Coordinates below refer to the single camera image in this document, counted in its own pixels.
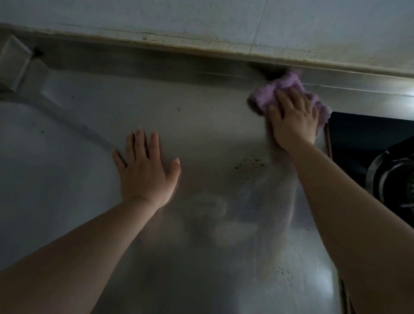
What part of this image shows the black stove burner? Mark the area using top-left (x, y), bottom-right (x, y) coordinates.
top-left (365, 136), bottom-right (414, 227)

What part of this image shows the black gas stove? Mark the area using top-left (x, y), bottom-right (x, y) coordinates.
top-left (323, 111), bottom-right (414, 227)

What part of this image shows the purple cleaning cloth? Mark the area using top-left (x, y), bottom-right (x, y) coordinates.
top-left (247, 71), bottom-right (333, 136)

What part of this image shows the person's right forearm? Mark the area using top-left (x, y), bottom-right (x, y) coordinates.
top-left (285, 140), bottom-right (414, 314)

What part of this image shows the person's left forearm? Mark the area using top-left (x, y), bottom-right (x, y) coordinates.
top-left (0, 196), bottom-right (159, 314)

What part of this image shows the person's left hand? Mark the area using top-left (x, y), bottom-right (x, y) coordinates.
top-left (112, 128), bottom-right (182, 209)

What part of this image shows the person's right hand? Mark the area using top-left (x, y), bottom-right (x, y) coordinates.
top-left (267, 87), bottom-right (321, 151)

